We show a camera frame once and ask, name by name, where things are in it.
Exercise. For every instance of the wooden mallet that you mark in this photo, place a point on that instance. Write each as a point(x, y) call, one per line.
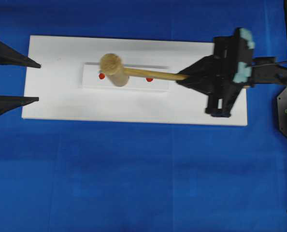
point(112, 67)

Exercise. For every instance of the blue table cloth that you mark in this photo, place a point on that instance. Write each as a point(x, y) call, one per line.
point(64, 176)

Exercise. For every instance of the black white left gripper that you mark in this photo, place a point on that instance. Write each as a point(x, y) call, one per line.
point(9, 56)

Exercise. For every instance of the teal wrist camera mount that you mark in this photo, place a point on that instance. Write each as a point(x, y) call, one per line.
point(243, 56)

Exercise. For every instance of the large white foam board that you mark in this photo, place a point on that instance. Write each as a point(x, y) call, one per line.
point(58, 83)

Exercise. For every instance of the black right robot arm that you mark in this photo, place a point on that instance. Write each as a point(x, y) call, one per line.
point(264, 71)

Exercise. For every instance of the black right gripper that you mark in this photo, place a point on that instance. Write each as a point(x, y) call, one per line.
point(221, 90)

